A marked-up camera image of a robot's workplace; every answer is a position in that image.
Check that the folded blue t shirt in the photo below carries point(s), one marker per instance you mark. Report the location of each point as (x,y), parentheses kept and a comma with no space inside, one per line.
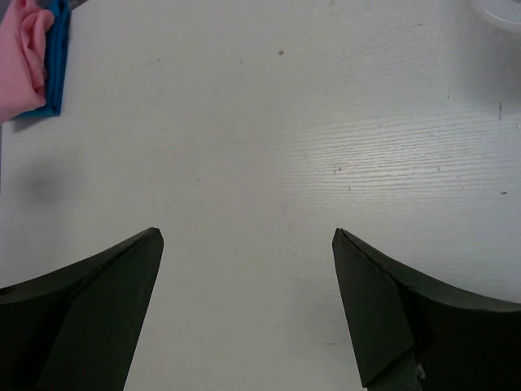
(57,39)

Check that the pink t shirt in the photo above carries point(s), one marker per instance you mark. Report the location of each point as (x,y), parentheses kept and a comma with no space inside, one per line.
(23,48)

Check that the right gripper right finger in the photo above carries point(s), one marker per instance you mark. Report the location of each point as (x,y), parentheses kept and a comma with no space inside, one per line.
(410,331)

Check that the white plastic basket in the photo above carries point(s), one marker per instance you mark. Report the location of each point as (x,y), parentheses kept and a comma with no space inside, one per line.
(503,14)

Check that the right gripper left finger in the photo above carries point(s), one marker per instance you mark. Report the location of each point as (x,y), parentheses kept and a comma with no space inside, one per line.
(77,328)

